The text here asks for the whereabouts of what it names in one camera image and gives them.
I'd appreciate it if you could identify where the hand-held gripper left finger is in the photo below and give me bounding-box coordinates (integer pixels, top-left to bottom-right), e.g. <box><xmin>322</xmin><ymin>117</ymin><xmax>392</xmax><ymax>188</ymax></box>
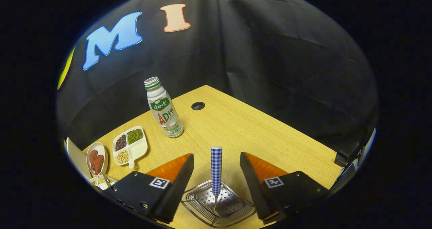
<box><xmin>101</xmin><ymin>153</ymin><xmax>194</xmax><ymax>223</ymax></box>

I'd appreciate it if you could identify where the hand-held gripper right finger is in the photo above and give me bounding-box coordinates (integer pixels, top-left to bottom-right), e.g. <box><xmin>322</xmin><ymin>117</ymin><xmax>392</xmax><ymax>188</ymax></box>
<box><xmin>240</xmin><ymin>151</ymin><xmax>329</xmax><ymax>224</ymax></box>

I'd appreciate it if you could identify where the metal wire basket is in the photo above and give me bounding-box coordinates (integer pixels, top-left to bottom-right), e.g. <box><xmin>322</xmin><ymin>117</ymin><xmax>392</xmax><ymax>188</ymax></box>
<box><xmin>181</xmin><ymin>180</ymin><xmax>257</xmax><ymax>228</ymax></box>

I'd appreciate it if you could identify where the blue checkered handle spoon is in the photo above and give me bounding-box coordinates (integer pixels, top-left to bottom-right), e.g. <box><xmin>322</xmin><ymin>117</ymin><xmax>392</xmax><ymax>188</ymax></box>
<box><xmin>211</xmin><ymin>147</ymin><xmax>223</xmax><ymax>218</ymax></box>

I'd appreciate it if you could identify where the white wire dish rack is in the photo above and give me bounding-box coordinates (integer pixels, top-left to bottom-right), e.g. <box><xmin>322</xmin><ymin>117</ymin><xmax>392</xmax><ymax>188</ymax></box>
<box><xmin>88</xmin><ymin>172</ymin><xmax>119</xmax><ymax>191</ymax></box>

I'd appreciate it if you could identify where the beige round dish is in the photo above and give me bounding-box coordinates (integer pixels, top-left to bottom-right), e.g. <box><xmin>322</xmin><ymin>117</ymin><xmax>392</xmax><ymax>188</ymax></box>
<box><xmin>86</xmin><ymin>142</ymin><xmax>109</xmax><ymax>176</ymax></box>

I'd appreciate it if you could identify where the white divided snack tray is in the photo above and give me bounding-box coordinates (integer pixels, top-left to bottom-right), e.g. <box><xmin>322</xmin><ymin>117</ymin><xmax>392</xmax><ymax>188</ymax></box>
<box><xmin>112</xmin><ymin>126</ymin><xmax>148</xmax><ymax>169</ymax></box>

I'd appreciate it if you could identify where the pile of green beans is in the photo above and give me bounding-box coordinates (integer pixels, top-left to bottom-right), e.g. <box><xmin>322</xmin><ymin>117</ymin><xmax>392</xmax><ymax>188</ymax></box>
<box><xmin>127</xmin><ymin>129</ymin><xmax>144</xmax><ymax>144</ymax></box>

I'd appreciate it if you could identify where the pile of dark beans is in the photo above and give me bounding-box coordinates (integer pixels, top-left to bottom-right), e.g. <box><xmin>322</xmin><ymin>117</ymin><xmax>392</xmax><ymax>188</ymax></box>
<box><xmin>115</xmin><ymin>135</ymin><xmax>127</xmax><ymax>152</ymax></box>

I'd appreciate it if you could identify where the white drink bottle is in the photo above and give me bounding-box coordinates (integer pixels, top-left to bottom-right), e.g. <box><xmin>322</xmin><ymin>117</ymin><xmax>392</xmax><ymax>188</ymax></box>
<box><xmin>144</xmin><ymin>76</ymin><xmax>184</xmax><ymax>138</ymax></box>

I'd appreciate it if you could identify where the red meat slice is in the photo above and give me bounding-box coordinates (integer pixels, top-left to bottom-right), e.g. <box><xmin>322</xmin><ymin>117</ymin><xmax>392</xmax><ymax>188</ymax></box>
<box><xmin>94</xmin><ymin>155</ymin><xmax>105</xmax><ymax>175</ymax></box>
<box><xmin>88</xmin><ymin>150</ymin><xmax>98</xmax><ymax>171</ymax></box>

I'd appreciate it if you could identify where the white toaster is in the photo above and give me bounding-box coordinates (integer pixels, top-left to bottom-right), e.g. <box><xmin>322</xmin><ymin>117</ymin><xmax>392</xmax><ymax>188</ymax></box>
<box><xmin>65</xmin><ymin>137</ymin><xmax>92</xmax><ymax>180</ymax></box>

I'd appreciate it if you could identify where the black backdrop cloth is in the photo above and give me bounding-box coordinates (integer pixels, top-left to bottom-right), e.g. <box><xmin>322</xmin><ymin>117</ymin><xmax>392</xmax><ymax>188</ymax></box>
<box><xmin>56</xmin><ymin>0</ymin><xmax>378</xmax><ymax>155</ymax></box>

